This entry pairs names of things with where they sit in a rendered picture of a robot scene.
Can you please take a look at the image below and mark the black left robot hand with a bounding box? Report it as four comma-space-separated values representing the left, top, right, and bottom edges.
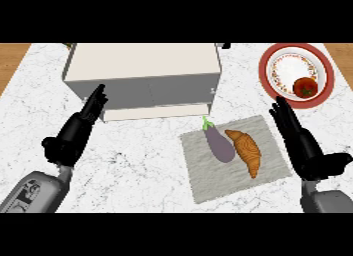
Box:
41, 83, 110, 168

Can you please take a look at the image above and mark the purple eggplant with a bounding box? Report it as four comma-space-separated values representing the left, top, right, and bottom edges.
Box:
202, 115, 239, 164

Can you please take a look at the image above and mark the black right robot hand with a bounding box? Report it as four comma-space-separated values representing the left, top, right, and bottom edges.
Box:
268, 96, 353, 182

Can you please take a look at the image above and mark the red tomato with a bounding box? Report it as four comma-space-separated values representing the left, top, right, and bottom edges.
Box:
292, 76, 320, 99

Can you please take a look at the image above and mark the white patterned bowl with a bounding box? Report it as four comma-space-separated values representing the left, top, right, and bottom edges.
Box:
265, 46, 329, 101

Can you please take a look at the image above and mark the grey placemat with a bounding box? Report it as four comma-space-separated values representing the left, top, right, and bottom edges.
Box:
178, 114, 295, 205

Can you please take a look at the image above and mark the red rimmed plate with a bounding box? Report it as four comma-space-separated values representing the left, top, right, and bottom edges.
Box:
258, 43, 338, 110

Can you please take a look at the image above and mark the golden brown croissant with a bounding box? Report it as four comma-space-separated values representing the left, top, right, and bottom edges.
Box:
224, 129, 264, 180

